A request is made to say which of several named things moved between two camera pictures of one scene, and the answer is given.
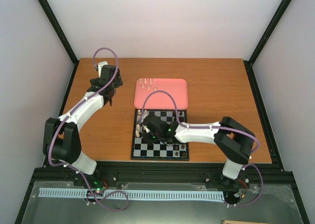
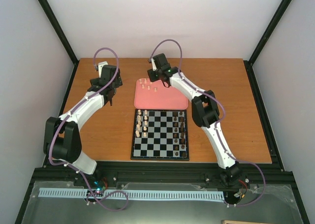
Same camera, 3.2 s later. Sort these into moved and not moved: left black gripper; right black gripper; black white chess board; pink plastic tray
Moved: right black gripper
Not moved: left black gripper; black white chess board; pink plastic tray
